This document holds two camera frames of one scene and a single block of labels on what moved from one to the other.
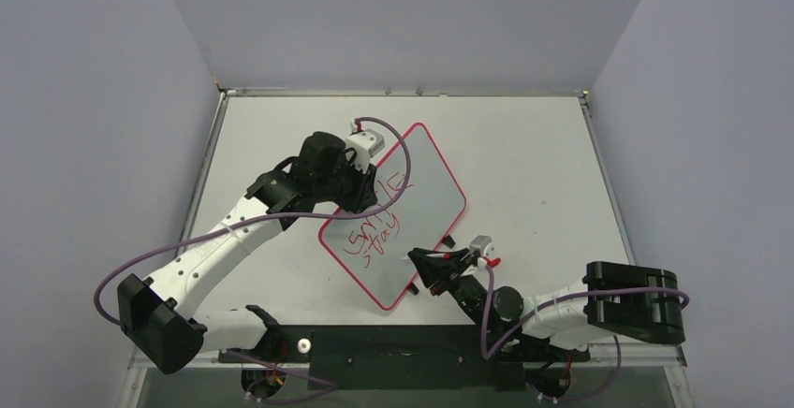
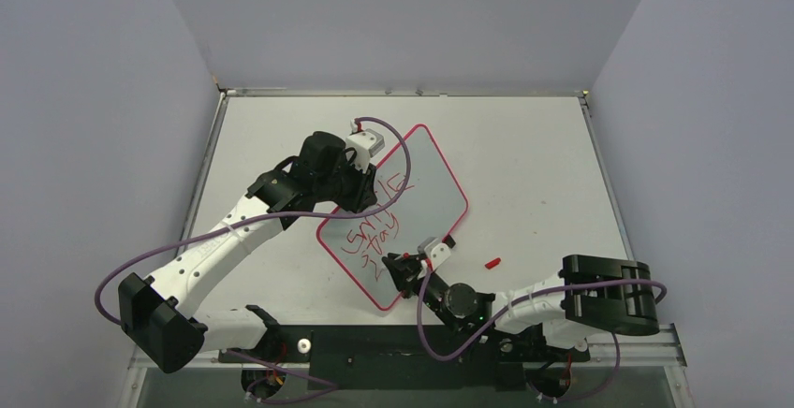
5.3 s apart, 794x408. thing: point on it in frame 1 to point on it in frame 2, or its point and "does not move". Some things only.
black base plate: (403, 357) does not move
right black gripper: (455, 270) to (412, 271)
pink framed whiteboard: (374, 248) does not move
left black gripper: (363, 194) does not move
